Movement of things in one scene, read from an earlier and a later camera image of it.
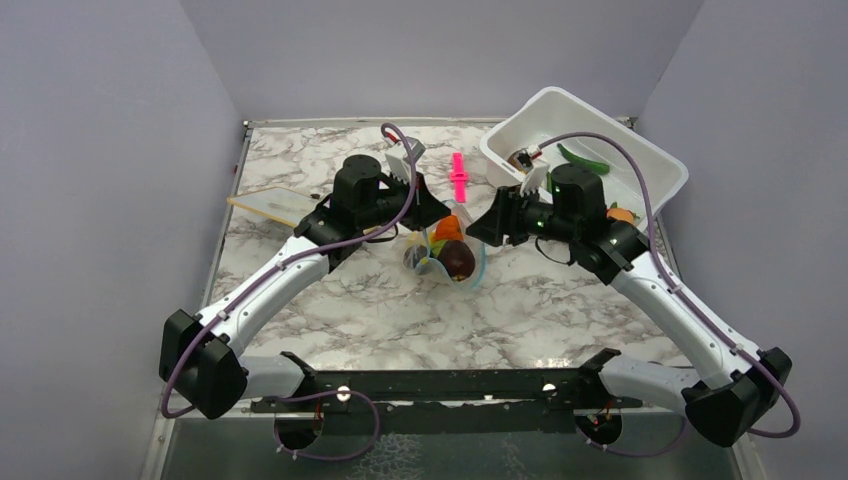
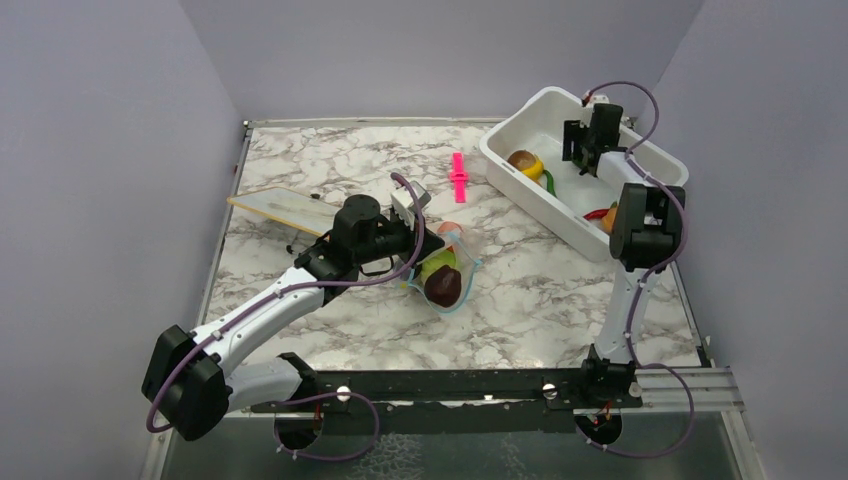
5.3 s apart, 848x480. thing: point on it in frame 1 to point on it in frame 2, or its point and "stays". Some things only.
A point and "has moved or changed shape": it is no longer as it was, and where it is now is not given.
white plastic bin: x=554 y=112 stays
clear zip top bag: x=446 y=252 has moved or changed shape
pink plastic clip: x=460 y=177 stays
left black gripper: x=429 y=208 to x=410 y=234
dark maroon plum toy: x=458 y=259 to x=443 y=285
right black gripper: x=504 y=220 to x=572 y=133
